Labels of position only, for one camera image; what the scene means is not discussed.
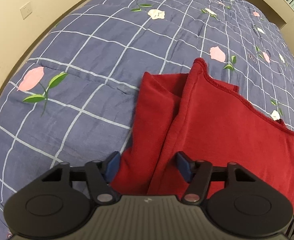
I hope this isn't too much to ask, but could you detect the blue checked floral blanket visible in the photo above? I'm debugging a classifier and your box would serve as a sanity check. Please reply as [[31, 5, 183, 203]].
[[0, 0, 294, 240]]

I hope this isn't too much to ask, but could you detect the white wall socket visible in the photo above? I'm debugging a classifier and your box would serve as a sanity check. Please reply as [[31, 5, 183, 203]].
[[20, 1, 33, 20]]

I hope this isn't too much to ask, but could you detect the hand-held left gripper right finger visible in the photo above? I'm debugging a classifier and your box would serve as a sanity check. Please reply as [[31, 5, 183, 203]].
[[175, 151, 256, 204]]

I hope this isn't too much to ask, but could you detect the red knit garment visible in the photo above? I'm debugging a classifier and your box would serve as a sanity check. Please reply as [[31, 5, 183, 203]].
[[109, 58, 294, 218]]

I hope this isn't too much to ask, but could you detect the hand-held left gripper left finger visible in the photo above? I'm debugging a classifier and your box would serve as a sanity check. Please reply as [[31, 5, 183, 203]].
[[41, 151, 121, 203]]

